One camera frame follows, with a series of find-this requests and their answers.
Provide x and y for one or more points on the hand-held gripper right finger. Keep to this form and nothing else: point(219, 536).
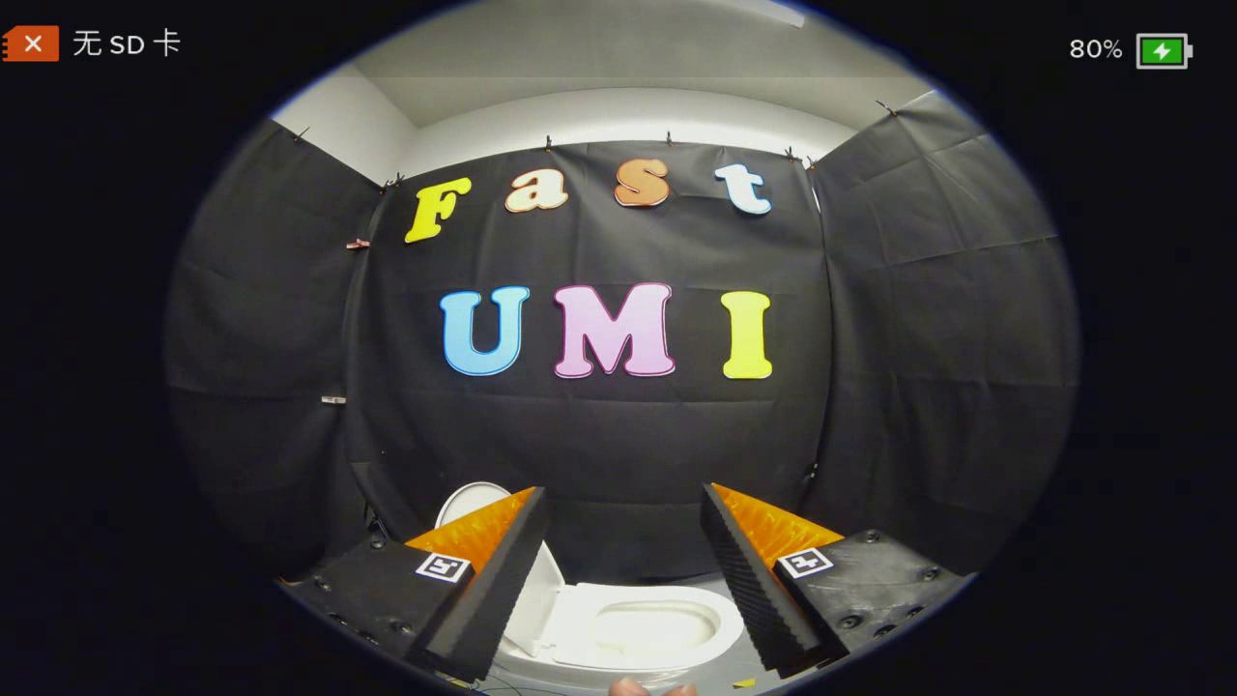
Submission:
point(749, 590)

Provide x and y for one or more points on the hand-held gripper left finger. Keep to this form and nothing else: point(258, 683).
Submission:
point(503, 590)

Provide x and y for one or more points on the white toilet seat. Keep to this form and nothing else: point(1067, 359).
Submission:
point(580, 619)

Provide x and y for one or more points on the black backdrop cloth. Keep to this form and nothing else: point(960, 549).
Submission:
point(628, 435)

